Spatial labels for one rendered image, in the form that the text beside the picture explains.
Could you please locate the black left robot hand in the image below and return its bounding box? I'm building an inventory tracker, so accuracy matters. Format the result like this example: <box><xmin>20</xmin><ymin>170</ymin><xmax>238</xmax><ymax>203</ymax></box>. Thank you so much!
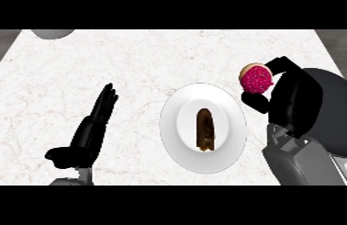
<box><xmin>43</xmin><ymin>83</ymin><xmax>120</xmax><ymax>170</ymax></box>

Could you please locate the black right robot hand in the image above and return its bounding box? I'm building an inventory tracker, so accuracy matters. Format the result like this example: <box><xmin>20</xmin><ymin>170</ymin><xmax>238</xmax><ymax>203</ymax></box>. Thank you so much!
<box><xmin>240</xmin><ymin>55</ymin><xmax>325</xmax><ymax>140</ymax></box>

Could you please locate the pink frosted cupcake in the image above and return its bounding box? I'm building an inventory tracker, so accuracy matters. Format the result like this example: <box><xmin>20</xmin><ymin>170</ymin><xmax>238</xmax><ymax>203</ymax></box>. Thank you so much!
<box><xmin>240</xmin><ymin>62</ymin><xmax>275</xmax><ymax>95</ymax></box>

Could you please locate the white oval plate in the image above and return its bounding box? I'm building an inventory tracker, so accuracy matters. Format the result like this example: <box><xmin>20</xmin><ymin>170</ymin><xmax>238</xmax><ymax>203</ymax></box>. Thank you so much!
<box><xmin>158</xmin><ymin>83</ymin><xmax>250</xmax><ymax>174</ymax></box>

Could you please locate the brown pastry piece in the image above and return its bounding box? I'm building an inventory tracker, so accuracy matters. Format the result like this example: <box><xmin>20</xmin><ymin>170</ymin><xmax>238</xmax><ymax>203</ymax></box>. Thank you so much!
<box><xmin>195</xmin><ymin>107</ymin><xmax>218</xmax><ymax>152</ymax></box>

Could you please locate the grey round object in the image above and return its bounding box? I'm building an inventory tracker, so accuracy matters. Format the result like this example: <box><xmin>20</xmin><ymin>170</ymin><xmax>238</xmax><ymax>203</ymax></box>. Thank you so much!
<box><xmin>30</xmin><ymin>29</ymin><xmax>76</xmax><ymax>40</ymax></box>

